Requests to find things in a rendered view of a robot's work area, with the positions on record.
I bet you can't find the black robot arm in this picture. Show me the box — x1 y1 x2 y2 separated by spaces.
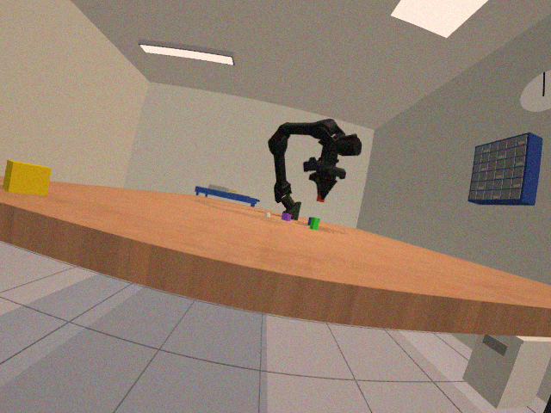
268 119 362 211

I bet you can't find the yellow block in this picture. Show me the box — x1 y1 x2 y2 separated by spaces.
3 159 52 195

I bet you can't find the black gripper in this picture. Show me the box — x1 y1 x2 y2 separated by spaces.
309 153 346 200

